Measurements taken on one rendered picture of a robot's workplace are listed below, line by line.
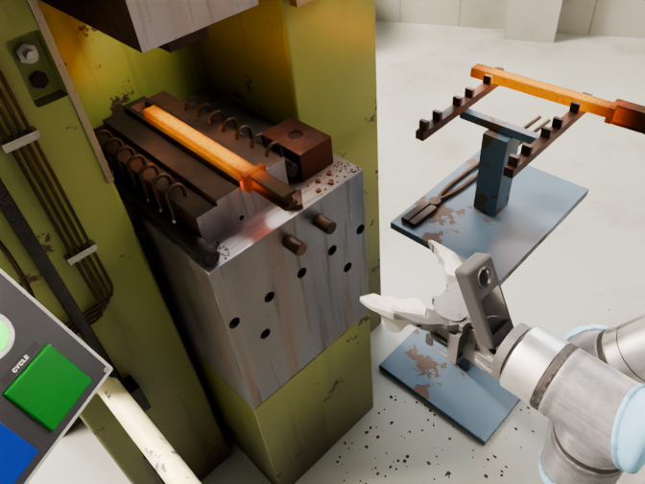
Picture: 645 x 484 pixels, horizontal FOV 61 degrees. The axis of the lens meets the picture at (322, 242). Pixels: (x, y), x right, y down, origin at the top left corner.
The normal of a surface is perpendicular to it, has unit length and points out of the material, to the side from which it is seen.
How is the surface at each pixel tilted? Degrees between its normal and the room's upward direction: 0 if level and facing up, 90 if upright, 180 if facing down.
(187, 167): 0
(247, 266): 90
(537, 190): 0
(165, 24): 90
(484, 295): 62
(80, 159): 90
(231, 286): 90
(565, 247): 0
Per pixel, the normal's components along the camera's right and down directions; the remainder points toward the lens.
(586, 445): -0.70, 0.54
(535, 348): -0.25, -0.58
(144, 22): 0.69, 0.45
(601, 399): -0.40, -0.41
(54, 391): 0.76, -0.19
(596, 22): -0.36, 0.66
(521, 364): -0.57, -0.15
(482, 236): -0.09, -0.72
